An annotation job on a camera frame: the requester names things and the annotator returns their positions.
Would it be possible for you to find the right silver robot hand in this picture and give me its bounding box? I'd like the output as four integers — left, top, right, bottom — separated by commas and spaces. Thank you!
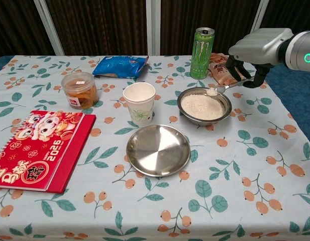
225, 28, 295, 88

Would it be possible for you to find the metal spoon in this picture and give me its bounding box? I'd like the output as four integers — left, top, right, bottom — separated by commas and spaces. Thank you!
205, 76, 255, 96

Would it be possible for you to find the steel bowl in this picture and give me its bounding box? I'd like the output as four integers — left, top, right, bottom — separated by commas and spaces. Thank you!
176, 87, 233, 127

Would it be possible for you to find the white paper cup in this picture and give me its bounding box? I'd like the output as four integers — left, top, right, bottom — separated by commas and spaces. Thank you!
123, 82, 156, 127

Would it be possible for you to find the round steel plate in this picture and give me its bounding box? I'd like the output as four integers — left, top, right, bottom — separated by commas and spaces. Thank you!
126, 125, 191, 178

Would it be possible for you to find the orange snack bag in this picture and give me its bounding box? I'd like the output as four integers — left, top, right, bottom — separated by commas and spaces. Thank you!
207, 52, 246, 86

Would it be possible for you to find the green energy drink can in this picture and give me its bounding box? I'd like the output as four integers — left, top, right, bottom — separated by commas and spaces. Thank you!
189, 27, 215, 80

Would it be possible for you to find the blue snack bag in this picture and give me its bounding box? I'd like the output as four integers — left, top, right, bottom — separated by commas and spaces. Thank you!
91, 55, 150, 80

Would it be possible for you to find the floral tablecloth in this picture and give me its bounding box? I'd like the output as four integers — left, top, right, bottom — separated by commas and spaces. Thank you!
0, 54, 310, 241

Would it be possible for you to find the dark folding partition screen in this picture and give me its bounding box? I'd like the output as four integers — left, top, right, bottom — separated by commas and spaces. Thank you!
0, 0, 310, 57

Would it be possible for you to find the clear plastic jar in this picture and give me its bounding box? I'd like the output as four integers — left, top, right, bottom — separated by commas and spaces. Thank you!
60, 71, 99, 110

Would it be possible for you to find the red 2026 calendar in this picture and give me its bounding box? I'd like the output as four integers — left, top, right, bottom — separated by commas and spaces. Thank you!
0, 109, 97, 194

